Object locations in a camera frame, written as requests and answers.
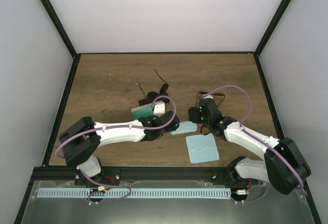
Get light blue cloth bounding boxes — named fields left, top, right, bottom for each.
left=186, top=134, right=219, bottom=164
left=171, top=121, right=197, bottom=135

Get gold-trimmed black sunglasses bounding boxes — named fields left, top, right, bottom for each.
left=196, top=91, right=226, bottom=107

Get grey glasses case green lining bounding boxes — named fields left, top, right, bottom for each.
left=131, top=104, right=153, bottom=119

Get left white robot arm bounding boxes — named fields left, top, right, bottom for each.
left=55, top=111, right=179, bottom=185

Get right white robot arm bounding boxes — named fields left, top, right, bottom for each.
left=188, top=98, right=311, bottom=195

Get round black sunglasses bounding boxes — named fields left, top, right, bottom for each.
left=135, top=69, right=170, bottom=99

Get black geometric glasses case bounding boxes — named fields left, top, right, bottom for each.
left=138, top=92, right=170, bottom=106

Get grey metal front plate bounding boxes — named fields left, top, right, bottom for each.
left=22, top=181, right=314, bottom=223

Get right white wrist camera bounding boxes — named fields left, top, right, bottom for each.
left=200, top=94, right=213, bottom=100

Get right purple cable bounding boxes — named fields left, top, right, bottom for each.
left=202, top=85, right=305, bottom=204

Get purple cable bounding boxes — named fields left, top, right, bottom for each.
left=55, top=95, right=177, bottom=206
left=202, top=85, right=305, bottom=204

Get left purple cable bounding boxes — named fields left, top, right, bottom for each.
left=55, top=95, right=177, bottom=206

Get black aluminium frame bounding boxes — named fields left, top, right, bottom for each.
left=14, top=0, right=322, bottom=224

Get white slotted cable duct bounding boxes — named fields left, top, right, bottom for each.
left=37, top=188, right=231, bottom=199

